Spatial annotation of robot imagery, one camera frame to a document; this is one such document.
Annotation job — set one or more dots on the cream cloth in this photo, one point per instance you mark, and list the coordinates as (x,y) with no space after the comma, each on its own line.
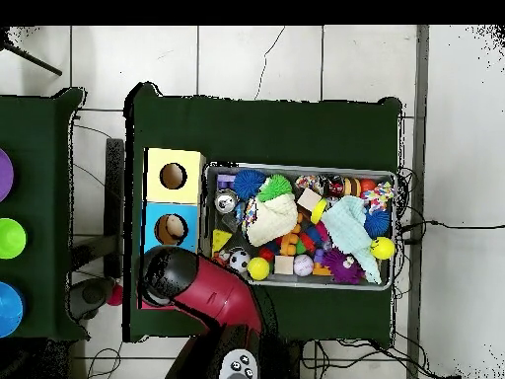
(272,221)

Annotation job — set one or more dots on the lime green stacking cup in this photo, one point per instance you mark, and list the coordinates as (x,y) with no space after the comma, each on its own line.
(10,239)

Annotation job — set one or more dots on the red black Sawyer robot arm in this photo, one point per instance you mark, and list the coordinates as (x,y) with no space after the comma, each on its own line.
(213,292)

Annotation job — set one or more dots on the wooden box with three holes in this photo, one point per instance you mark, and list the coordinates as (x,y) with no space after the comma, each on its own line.
(173,189)

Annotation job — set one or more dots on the silver mesh bin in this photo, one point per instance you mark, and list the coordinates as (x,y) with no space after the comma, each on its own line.
(300,285)

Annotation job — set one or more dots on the blue spiky rubber ball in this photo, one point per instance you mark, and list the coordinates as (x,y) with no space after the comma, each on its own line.
(248,183)

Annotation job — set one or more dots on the green spiky rubber ball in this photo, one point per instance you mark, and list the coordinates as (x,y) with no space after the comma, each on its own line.
(276,186)

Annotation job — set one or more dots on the small soccer ball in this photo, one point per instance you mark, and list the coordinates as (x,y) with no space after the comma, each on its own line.
(239,261)

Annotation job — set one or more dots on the tiger plush toy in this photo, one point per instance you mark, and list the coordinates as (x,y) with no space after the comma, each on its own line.
(221,257)

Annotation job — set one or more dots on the plain yellow foam ball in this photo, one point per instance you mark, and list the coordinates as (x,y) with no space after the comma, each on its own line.
(258,269)

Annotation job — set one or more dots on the white baseball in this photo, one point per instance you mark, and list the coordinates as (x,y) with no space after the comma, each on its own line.
(303,265)

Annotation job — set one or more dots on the dark green table cloth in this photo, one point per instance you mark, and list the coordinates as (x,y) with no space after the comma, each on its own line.
(39,177)
(276,130)

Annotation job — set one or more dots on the light blue cloth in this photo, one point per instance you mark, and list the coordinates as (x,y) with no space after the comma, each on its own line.
(347,225)

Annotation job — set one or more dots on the purple spiky toy with eyes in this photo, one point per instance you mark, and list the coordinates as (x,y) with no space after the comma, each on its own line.
(342,266)

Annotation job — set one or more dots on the yellow plastic ball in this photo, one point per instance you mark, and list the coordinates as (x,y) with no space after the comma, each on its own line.
(382,248)

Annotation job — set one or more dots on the grey pendant with red button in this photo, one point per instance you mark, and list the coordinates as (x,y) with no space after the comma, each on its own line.
(92,296)

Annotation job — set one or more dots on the purple stacking cup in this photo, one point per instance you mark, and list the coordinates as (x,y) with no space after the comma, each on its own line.
(6,175)

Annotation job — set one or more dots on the blue stacking cup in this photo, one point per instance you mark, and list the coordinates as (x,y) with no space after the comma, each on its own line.
(10,310)

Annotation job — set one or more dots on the black tripod leg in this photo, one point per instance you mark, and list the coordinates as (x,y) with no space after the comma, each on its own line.
(35,61)

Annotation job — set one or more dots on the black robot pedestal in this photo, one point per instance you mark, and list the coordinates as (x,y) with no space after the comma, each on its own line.
(288,361)

